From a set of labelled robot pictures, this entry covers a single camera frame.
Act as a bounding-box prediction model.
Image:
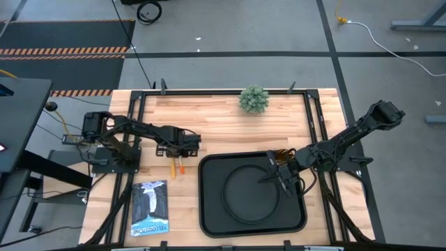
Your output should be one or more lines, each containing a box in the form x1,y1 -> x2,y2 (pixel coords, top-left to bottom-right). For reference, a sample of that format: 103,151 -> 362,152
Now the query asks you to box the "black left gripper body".
155,128 -> 202,154

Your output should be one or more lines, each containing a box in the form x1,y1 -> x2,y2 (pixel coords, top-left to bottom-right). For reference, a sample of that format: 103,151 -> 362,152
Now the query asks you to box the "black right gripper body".
266,150 -> 307,185

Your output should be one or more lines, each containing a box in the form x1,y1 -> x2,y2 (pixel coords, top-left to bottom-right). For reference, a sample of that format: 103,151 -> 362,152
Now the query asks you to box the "amber translucent cup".
275,148 -> 297,167

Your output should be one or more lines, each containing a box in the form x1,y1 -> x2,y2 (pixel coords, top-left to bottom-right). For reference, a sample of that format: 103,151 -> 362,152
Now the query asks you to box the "black round plate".
221,163 -> 282,225

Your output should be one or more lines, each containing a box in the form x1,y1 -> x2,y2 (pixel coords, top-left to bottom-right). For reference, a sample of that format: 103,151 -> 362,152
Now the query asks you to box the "black rectangular tray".
197,150 -> 308,239

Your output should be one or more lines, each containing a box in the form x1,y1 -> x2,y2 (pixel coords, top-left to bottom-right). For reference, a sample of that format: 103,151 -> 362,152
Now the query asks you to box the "Yellowstone waterfall booklet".
130,179 -> 170,238

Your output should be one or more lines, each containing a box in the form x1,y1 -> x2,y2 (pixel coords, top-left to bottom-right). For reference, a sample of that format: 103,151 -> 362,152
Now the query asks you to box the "small green artificial plant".
238,84 -> 270,114

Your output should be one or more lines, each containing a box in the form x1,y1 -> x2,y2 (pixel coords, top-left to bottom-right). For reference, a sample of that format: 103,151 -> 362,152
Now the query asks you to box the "black power adapter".
61,134 -> 86,146

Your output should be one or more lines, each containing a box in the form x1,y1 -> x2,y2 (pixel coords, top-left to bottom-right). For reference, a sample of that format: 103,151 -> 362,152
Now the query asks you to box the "black hazard-striped floor mat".
0,54 -> 125,98
0,19 -> 136,55

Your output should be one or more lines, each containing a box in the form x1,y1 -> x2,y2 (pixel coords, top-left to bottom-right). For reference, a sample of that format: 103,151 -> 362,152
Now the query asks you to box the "black desk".
0,76 -> 53,174

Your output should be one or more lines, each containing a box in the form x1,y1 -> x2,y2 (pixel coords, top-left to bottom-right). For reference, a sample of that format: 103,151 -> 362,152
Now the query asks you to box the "grey metal foot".
424,114 -> 446,125

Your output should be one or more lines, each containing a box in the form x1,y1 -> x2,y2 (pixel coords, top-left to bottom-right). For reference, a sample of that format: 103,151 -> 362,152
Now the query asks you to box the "black device blue screen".
0,83 -> 15,98

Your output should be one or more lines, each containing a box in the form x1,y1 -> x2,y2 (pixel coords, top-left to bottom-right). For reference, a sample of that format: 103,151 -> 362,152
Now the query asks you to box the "grey metal table leg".
390,0 -> 446,32

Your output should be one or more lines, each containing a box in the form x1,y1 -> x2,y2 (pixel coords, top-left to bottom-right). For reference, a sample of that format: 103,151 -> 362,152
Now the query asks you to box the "black metal table frame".
83,87 -> 376,251

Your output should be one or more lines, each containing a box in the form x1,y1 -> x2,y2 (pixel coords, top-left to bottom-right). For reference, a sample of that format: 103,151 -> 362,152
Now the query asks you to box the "long black floor cable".
111,0 -> 156,90

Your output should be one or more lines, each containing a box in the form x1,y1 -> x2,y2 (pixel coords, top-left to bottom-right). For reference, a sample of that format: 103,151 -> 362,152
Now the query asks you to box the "black desk leg frame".
0,149 -> 93,241

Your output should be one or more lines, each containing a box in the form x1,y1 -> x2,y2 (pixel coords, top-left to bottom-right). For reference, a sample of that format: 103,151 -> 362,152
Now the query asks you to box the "coiled black cable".
136,1 -> 163,26

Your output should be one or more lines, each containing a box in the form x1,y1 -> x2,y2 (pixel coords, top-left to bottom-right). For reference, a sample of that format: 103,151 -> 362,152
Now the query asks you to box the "white floor cable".
346,20 -> 446,77

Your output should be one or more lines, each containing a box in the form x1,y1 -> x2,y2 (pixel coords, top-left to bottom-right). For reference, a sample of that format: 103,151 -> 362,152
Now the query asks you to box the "yellow cable with plug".
334,0 -> 349,24

